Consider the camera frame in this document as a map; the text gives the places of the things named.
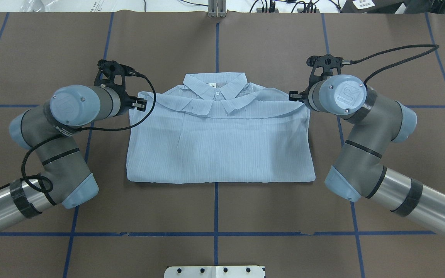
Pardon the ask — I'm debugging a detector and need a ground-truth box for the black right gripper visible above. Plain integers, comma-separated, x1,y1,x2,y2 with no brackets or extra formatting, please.
289,90,311,110

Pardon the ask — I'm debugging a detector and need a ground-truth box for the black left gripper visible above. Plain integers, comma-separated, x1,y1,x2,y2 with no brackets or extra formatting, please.
118,90,147,116

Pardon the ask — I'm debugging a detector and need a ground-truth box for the light blue button-up shirt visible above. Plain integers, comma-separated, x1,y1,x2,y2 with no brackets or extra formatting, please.
126,72,316,184

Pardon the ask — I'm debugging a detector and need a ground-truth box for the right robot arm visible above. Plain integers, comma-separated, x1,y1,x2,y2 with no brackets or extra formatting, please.
289,75,445,236

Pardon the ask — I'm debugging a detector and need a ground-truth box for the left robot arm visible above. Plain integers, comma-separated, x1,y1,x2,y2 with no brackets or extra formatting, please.
0,85,147,232

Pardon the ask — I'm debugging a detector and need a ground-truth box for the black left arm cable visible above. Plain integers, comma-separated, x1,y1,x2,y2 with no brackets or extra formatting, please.
21,71,156,193

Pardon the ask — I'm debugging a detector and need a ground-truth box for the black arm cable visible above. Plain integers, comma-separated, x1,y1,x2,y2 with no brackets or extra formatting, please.
342,44,439,86
21,71,156,193

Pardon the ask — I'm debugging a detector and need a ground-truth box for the grey aluminium frame post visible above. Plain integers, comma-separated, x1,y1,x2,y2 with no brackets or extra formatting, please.
208,0,227,18

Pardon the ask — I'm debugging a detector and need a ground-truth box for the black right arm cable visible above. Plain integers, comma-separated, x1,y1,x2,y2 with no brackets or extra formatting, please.
342,44,439,86

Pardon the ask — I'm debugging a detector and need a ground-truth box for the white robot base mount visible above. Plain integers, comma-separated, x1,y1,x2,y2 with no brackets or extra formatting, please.
164,265,266,278

